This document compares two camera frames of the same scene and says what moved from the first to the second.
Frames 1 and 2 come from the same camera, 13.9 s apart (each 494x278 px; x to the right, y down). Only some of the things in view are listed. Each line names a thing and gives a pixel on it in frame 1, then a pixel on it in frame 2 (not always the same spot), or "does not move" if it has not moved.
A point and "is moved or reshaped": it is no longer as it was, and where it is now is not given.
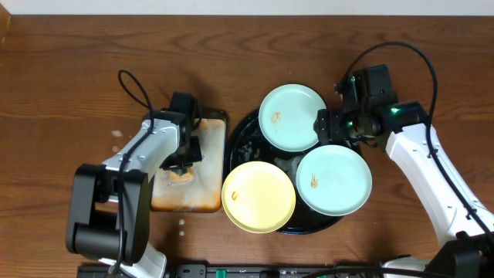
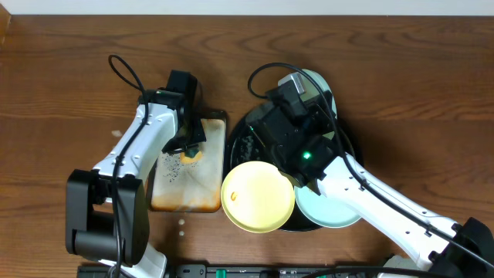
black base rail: [234, 271] does not move
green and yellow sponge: [187, 175] is moved or reshaped
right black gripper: [329, 120] to [323, 114]
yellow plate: [258, 197] does not move
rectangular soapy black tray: [200, 188] does not move
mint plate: [287, 116] is moved or reshaped
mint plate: [334, 181] is moved or reshaped
